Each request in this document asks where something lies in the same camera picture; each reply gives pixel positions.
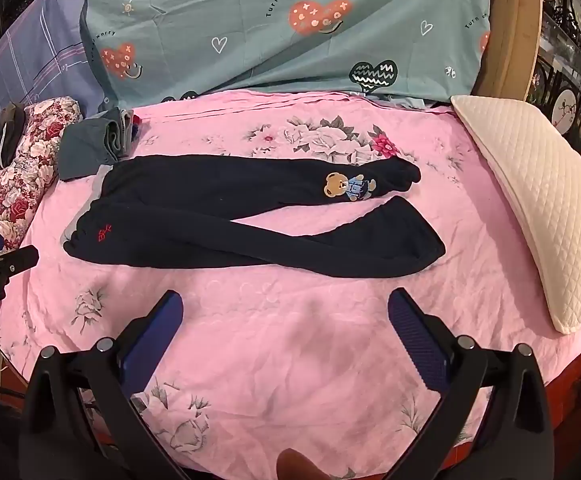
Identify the teal folded garment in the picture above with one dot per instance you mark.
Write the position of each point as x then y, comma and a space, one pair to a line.
85, 145

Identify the blue plaid cloth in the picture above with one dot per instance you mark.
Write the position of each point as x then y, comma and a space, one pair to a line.
30, 60

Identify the pink floral bed sheet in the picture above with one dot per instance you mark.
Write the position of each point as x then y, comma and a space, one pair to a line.
270, 360

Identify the dark folded garment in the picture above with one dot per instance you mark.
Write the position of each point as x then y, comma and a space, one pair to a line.
5, 140

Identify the person's right hand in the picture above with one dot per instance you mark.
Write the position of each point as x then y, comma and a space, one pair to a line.
298, 466

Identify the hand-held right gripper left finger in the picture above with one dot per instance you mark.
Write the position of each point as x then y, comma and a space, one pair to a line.
154, 342

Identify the black pants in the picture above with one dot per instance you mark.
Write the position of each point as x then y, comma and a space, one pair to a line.
195, 230

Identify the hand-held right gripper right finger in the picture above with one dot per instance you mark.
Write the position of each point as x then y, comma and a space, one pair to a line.
418, 342

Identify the red floral quilt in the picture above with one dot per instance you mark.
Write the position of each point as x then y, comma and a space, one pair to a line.
20, 185

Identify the small blue garment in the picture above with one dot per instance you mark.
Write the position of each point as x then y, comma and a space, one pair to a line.
133, 125

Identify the teal heart print quilt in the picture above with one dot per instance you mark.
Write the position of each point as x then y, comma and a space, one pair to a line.
220, 10

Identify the wooden headboard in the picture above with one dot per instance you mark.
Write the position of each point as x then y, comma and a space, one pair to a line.
515, 35

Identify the white quilted pillow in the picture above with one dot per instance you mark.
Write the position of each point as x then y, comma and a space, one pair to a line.
535, 185

